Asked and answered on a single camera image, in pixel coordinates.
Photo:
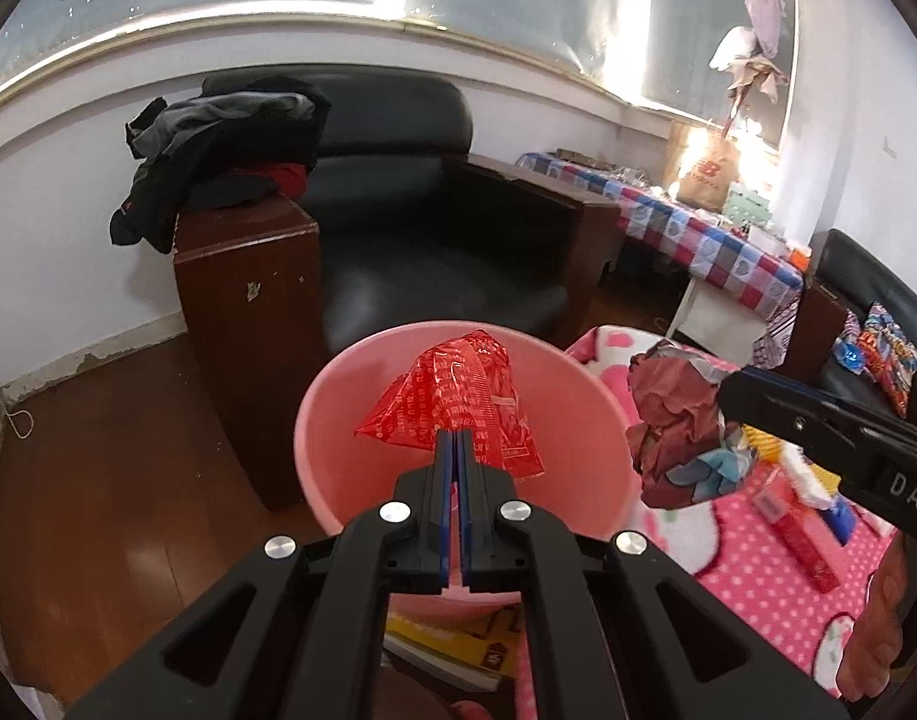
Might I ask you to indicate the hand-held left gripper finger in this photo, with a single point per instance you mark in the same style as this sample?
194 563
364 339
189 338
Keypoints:
447 465
466 465

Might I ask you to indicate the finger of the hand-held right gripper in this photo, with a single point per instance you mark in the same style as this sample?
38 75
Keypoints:
773 405

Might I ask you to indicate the red plastic wrapper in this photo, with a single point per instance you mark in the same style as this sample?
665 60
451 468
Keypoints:
458 390

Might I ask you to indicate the maroon wrapper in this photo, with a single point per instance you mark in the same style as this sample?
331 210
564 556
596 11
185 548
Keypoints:
668 405

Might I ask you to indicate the pink plastic basin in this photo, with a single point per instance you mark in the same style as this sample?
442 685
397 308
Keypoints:
338 420

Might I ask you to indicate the person's right hand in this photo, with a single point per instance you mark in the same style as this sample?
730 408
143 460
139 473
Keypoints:
885 615

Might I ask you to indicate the blue snack packet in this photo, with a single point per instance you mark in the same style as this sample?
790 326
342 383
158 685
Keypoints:
849 356

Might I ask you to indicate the white table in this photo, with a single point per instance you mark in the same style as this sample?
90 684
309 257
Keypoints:
717 315

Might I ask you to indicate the red rectangular box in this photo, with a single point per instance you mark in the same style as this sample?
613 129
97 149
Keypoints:
803 540

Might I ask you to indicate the colourful snack packet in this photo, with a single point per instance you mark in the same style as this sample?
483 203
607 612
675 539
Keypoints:
889 352

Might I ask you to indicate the orange box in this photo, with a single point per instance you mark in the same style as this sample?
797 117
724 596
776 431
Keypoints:
801 256

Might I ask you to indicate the small black leather armchair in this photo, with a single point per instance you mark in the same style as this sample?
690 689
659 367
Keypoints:
855 270

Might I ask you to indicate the pink polka dot blanket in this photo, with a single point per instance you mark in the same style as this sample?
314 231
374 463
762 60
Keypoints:
750 577

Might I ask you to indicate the yellow box under basin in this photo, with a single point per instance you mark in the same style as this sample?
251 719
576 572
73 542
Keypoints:
458 645

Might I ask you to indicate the checkered tablecloth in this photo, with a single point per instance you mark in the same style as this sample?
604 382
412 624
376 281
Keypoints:
698 240

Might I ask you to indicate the pale green box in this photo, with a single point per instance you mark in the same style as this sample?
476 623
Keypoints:
747 206

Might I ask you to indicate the black leather armchair wooden sides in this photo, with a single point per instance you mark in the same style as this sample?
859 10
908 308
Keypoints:
428 255

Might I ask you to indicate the brown paper bag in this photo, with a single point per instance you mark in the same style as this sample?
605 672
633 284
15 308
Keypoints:
709 172

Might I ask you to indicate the hanging light clothes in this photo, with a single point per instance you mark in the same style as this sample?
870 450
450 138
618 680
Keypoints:
754 37

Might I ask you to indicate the dark window pane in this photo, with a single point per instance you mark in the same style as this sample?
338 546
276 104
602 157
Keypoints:
690 30

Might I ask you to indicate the pile of dark clothes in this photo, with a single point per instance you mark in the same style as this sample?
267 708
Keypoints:
196 135

